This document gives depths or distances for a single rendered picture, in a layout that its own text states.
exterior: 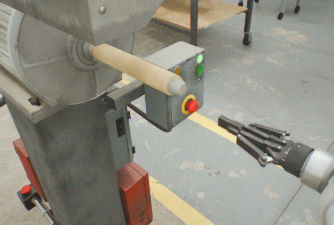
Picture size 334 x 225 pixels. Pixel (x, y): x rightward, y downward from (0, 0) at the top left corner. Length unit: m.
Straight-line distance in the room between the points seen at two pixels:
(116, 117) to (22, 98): 0.35
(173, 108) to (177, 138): 1.39
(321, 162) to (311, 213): 1.24
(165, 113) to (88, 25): 0.61
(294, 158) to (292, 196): 1.26
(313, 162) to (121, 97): 0.48
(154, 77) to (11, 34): 0.25
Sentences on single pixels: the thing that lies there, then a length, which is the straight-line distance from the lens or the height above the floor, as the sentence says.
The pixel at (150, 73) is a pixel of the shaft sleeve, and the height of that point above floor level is 1.26.
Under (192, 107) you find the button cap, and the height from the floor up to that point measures 0.98.
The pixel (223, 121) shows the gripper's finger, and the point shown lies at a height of 0.98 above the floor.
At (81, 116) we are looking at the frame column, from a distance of 0.84.
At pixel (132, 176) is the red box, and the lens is 1.15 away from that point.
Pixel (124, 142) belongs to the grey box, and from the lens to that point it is 1.05.
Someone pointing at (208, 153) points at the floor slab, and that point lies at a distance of 2.10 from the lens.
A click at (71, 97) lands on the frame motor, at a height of 1.16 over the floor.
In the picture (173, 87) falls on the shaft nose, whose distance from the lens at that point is 0.41.
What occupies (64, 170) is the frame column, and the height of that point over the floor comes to 0.85.
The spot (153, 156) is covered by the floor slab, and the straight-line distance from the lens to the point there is 2.08.
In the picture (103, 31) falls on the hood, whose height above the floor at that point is 1.40.
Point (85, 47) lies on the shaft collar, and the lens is 0.55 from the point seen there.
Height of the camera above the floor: 1.48
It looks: 35 degrees down
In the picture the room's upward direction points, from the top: 3 degrees counter-clockwise
